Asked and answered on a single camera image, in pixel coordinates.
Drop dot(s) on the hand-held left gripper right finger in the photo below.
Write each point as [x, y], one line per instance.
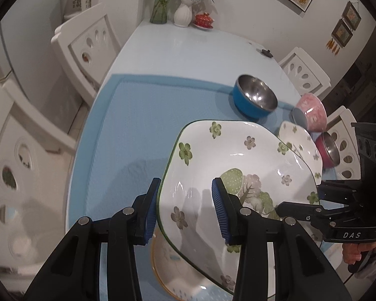
[219, 210]

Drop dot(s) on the small framed wall picture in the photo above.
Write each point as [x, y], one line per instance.
[351, 15]
[342, 33]

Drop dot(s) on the red lidded teacup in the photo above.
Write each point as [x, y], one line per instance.
[203, 20]

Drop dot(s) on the blue steel bowl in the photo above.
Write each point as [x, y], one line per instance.
[253, 91]

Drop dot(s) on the small floral ceramic plate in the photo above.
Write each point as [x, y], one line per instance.
[296, 136]

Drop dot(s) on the person's right hand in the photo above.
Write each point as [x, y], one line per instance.
[351, 254]

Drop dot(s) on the magenta steel bowl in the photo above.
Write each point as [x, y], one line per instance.
[327, 147]

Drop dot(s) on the blue table mat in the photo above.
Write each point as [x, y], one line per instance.
[128, 131]

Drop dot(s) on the white vase with blue flowers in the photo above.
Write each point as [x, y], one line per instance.
[182, 15]

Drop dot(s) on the pink ceramic bowl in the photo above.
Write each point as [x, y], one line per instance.
[311, 109]

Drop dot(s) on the orange-rimmed ceramic plate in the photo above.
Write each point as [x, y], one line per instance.
[175, 269]

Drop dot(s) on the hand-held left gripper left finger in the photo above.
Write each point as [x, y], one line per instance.
[150, 216]

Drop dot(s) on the white dining chair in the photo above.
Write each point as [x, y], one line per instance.
[344, 144]
[300, 65]
[34, 194]
[84, 37]

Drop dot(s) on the orange hanging ornament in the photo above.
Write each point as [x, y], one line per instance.
[332, 46]

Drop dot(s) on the large floral ceramic plate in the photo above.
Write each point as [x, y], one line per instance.
[206, 163]

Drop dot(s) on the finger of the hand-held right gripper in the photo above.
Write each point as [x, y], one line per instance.
[338, 192]
[300, 210]

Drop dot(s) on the small dark lid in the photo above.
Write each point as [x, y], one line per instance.
[267, 53]

